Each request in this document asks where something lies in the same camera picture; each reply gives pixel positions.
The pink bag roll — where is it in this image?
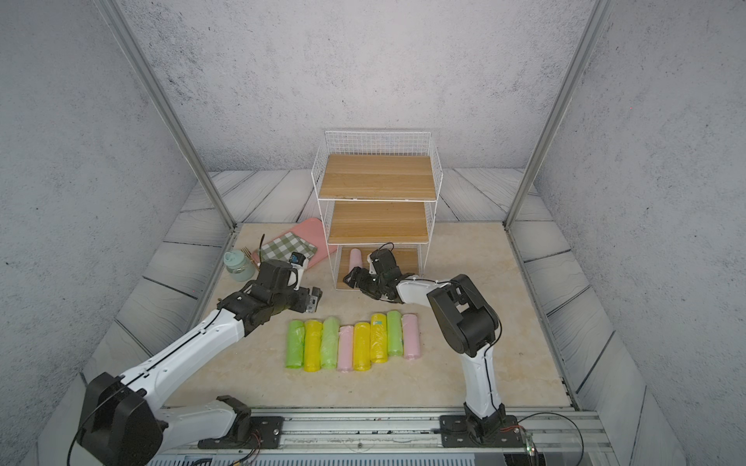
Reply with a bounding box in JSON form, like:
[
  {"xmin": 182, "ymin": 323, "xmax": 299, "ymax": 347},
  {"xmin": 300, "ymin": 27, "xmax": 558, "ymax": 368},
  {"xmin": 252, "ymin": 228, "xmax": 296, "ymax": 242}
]
[
  {"xmin": 349, "ymin": 248, "xmax": 363, "ymax": 272},
  {"xmin": 402, "ymin": 314, "xmax": 422, "ymax": 360},
  {"xmin": 337, "ymin": 325, "xmax": 355, "ymax": 373}
]

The light green bag roll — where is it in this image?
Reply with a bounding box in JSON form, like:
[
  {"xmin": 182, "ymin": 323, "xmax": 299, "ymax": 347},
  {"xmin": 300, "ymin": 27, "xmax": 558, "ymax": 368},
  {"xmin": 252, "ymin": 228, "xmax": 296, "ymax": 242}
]
[{"xmin": 320, "ymin": 316, "xmax": 340, "ymax": 369}]

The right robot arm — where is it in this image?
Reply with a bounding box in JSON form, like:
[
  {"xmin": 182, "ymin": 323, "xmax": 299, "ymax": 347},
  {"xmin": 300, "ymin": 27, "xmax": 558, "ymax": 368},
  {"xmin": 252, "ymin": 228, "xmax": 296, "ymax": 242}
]
[{"xmin": 343, "ymin": 249, "xmax": 517, "ymax": 447}]

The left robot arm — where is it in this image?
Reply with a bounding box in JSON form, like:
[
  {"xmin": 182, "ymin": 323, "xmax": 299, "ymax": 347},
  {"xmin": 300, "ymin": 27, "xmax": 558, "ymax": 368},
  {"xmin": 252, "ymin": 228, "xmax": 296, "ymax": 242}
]
[{"xmin": 71, "ymin": 259, "xmax": 322, "ymax": 465}]

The mint green jar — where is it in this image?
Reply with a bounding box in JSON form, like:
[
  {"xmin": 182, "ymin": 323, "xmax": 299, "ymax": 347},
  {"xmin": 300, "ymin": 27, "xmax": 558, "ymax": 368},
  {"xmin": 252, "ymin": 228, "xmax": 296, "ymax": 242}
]
[{"xmin": 223, "ymin": 250, "xmax": 256, "ymax": 283}]

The green bag roll right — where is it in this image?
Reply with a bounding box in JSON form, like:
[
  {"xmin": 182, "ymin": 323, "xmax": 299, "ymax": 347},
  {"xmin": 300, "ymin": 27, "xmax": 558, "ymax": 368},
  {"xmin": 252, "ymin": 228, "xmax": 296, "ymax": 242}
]
[{"xmin": 387, "ymin": 310, "xmax": 403, "ymax": 356}]

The yellow bag roll labelled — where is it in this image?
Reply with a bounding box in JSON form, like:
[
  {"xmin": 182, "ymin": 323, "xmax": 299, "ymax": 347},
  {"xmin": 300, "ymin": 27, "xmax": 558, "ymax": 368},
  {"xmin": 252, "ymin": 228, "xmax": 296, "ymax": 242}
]
[{"xmin": 370, "ymin": 314, "xmax": 389, "ymax": 364}]

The gold fork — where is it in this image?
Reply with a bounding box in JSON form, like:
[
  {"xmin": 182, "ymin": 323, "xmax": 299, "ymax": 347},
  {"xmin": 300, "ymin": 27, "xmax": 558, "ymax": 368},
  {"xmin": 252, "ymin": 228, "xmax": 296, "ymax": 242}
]
[{"xmin": 241, "ymin": 247, "xmax": 260, "ymax": 268}]

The yellow bag roll middle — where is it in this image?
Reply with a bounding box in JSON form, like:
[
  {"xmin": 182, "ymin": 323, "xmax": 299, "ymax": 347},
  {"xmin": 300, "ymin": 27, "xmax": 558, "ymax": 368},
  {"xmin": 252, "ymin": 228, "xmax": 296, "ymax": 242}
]
[{"xmin": 353, "ymin": 322, "xmax": 371, "ymax": 372}]

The green checkered cloth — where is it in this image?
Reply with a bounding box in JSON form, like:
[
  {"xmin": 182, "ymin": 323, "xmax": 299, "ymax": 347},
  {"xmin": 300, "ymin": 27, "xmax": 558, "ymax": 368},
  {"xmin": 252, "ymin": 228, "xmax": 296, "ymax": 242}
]
[{"xmin": 258, "ymin": 232, "xmax": 318, "ymax": 262}]

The bright green bag roll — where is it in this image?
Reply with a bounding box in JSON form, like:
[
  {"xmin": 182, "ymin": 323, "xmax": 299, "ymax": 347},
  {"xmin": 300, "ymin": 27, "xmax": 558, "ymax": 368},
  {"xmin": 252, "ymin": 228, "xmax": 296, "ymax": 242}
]
[{"xmin": 285, "ymin": 320, "xmax": 305, "ymax": 369}]

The yellow bag roll left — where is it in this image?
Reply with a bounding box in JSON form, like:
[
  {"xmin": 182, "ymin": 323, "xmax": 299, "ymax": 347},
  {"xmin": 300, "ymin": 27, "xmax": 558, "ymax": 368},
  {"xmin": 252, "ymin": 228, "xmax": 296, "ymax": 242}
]
[{"xmin": 303, "ymin": 320, "xmax": 324, "ymax": 372}]

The pink cutting board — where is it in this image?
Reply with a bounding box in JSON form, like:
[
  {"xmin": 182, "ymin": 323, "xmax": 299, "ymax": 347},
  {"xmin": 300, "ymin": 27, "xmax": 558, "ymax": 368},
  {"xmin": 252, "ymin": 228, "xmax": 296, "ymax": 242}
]
[{"xmin": 252, "ymin": 217, "xmax": 337, "ymax": 269}]

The white wire wooden shelf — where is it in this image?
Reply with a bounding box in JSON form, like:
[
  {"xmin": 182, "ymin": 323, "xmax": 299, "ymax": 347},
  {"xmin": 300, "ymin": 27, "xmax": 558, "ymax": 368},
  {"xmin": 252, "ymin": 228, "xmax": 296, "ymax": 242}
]
[{"xmin": 312, "ymin": 129, "xmax": 443, "ymax": 289}]

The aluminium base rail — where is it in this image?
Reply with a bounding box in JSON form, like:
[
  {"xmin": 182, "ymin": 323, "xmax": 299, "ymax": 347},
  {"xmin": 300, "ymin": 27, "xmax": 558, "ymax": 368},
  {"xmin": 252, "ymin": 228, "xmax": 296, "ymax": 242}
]
[{"xmin": 102, "ymin": 407, "xmax": 619, "ymax": 466}]

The left frame post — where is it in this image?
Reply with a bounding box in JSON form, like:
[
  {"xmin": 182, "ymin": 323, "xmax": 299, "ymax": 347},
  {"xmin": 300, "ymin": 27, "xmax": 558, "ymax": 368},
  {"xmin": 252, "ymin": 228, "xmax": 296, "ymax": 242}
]
[{"xmin": 95, "ymin": 0, "xmax": 237, "ymax": 233}]

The frame post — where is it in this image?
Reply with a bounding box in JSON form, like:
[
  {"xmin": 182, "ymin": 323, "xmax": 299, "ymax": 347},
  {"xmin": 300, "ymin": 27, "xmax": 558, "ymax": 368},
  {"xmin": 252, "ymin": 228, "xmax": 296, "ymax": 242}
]
[
  {"xmin": 95, "ymin": 0, "xmax": 237, "ymax": 233},
  {"xmin": 503, "ymin": 0, "xmax": 614, "ymax": 232}
]

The right frame post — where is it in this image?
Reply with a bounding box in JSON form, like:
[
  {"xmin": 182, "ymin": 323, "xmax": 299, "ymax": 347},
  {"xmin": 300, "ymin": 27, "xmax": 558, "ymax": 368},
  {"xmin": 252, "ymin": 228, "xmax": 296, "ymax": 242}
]
[{"xmin": 503, "ymin": 0, "xmax": 614, "ymax": 232}]

